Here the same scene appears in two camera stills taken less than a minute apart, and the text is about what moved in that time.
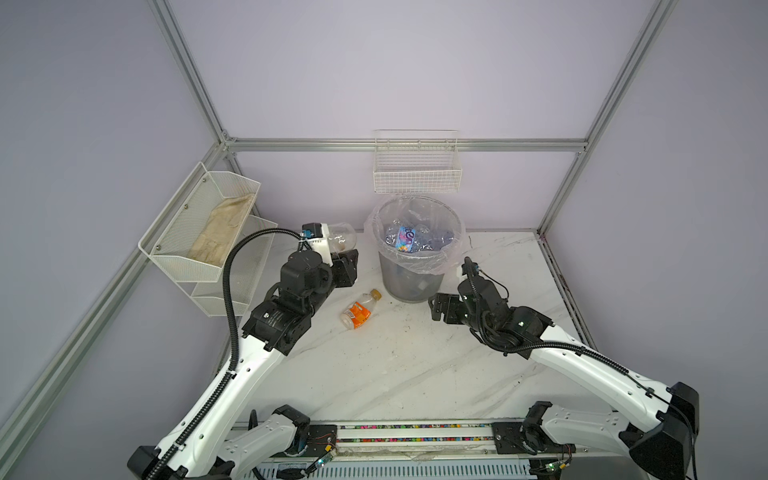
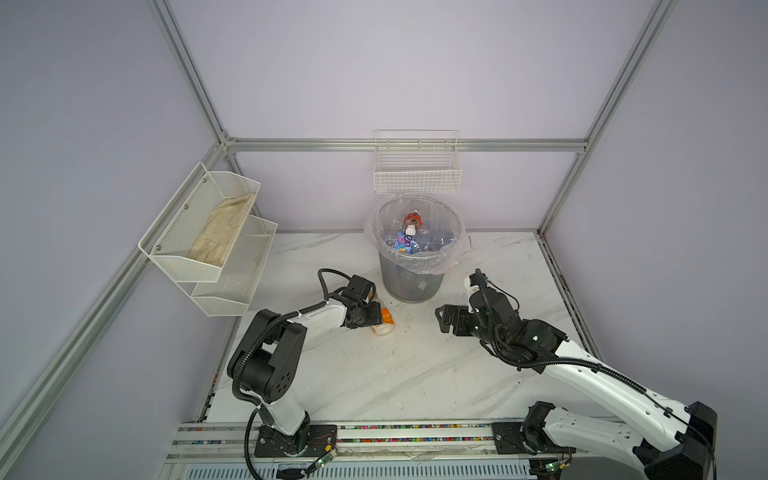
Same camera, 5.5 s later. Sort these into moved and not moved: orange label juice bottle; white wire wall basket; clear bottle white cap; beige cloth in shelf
Moved: orange label juice bottle
Not moved: clear bottle white cap; white wire wall basket; beige cloth in shelf
